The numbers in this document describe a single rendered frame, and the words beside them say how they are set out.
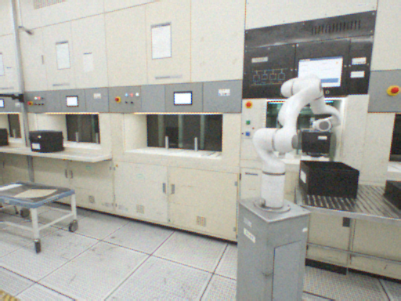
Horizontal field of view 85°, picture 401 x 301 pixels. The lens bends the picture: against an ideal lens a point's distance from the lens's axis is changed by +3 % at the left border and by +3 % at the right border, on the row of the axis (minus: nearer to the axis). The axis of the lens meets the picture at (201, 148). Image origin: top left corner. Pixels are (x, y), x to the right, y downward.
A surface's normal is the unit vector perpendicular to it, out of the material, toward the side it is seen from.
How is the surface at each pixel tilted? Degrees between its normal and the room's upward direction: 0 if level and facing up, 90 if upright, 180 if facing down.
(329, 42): 90
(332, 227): 90
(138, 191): 90
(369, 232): 90
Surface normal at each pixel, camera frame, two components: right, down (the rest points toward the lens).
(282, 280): 0.39, 0.14
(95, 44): -0.38, 0.13
